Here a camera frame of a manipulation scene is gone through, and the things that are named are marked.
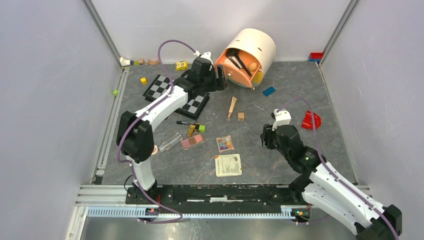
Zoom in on wooden handled makeup tool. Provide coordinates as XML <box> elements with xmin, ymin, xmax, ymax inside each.
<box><xmin>227</xmin><ymin>96</ymin><xmax>237</xmax><ymax>120</ymax></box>

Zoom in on black tweezers with loop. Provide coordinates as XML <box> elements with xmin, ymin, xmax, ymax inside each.
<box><xmin>227</xmin><ymin>56</ymin><xmax>243</xmax><ymax>69</ymax></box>

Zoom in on orange top drawer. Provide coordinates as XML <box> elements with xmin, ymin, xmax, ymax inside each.
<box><xmin>215</xmin><ymin>48</ymin><xmax>265</xmax><ymax>90</ymax></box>

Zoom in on black makeup brush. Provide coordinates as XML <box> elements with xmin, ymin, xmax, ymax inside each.
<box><xmin>226</xmin><ymin>48</ymin><xmax>252</xmax><ymax>77</ymax></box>

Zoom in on small orange sponge ball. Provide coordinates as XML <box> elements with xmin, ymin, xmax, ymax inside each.
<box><xmin>247</xmin><ymin>62</ymin><xmax>258</xmax><ymax>72</ymax></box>

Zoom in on colourful eyeshadow palette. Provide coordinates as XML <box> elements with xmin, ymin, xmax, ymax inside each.
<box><xmin>216</xmin><ymin>135</ymin><xmax>235</xmax><ymax>153</ymax></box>

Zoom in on cream round drawer cabinet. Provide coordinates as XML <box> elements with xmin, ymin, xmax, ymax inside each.
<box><xmin>217</xmin><ymin>28</ymin><xmax>277</xmax><ymax>75</ymax></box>

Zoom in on black mascara tube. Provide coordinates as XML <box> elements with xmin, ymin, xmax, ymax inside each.
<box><xmin>176</xmin><ymin>120</ymin><xmax>196</xmax><ymax>125</ymax></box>

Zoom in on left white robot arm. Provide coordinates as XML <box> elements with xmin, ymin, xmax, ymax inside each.
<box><xmin>116</xmin><ymin>57</ymin><xmax>228</xmax><ymax>204</ymax></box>

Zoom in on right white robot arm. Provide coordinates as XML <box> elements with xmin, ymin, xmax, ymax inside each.
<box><xmin>260</xmin><ymin>124</ymin><xmax>402</xmax><ymax>240</ymax></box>

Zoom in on yellow owl toy block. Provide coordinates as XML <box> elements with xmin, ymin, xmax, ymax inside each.
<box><xmin>175</xmin><ymin>61</ymin><xmax>189</xmax><ymax>71</ymax></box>

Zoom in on red plastic toy piece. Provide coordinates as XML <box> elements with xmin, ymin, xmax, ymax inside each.
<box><xmin>301</xmin><ymin>110</ymin><xmax>322</xmax><ymax>130</ymax></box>

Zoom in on black white checkerboard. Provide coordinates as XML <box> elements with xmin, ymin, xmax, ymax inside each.
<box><xmin>142</xmin><ymin>74</ymin><xmax>210</xmax><ymax>120</ymax></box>

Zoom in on small wooden cube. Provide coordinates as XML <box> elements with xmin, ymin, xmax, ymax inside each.
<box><xmin>237</xmin><ymin>112</ymin><xmax>246</xmax><ymax>122</ymax></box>

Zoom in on white paper sachet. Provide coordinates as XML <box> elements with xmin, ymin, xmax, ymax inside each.
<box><xmin>214</xmin><ymin>154</ymin><xmax>243</xmax><ymax>177</ymax></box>

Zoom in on blue lego brick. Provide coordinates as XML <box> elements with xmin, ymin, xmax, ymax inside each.
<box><xmin>262</xmin><ymin>86</ymin><xmax>276</xmax><ymax>97</ymax></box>

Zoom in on small green cube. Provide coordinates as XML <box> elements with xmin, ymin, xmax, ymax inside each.
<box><xmin>198</xmin><ymin>125</ymin><xmax>206</xmax><ymax>133</ymax></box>

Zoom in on wooden arch block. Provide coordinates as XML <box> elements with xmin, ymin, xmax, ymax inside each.
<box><xmin>146</xmin><ymin>59</ymin><xmax>160</xmax><ymax>65</ymax></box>

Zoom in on yellow small cube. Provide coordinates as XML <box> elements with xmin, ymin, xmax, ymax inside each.
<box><xmin>140</xmin><ymin>77</ymin><xmax>148</xmax><ymax>85</ymax></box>

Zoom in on pink blush palette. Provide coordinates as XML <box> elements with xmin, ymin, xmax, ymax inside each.
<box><xmin>180</xmin><ymin>133</ymin><xmax>204</xmax><ymax>150</ymax></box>

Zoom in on small wooden block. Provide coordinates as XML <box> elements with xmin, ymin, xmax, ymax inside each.
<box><xmin>137</xmin><ymin>58</ymin><xmax>145</xmax><ymax>65</ymax></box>

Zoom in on small round blush pot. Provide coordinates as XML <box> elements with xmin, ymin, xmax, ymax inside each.
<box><xmin>152</xmin><ymin>145</ymin><xmax>159</xmax><ymax>156</ymax></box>

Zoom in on red blue brick stack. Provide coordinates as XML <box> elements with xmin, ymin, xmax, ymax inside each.
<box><xmin>308</xmin><ymin>52</ymin><xmax>324</xmax><ymax>62</ymax></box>

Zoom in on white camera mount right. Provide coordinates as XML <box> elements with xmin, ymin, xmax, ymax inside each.
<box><xmin>271</xmin><ymin>108</ymin><xmax>292</xmax><ymax>131</ymax></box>

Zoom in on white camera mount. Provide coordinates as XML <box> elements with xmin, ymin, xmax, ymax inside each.
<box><xmin>271</xmin><ymin>108</ymin><xmax>292</xmax><ymax>131</ymax></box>
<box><xmin>193</xmin><ymin>50</ymin><xmax>214</xmax><ymax>65</ymax></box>

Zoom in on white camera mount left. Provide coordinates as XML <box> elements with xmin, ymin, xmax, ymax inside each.
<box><xmin>193</xmin><ymin>50</ymin><xmax>214</xmax><ymax>65</ymax></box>

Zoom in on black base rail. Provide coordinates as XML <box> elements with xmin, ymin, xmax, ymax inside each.
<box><xmin>147</xmin><ymin>184</ymin><xmax>307</xmax><ymax>214</ymax></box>

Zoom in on white corner bracket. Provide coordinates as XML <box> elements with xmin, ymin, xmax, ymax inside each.
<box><xmin>119</xmin><ymin>56</ymin><xmax>132</xmax><ymax>67</ymax></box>

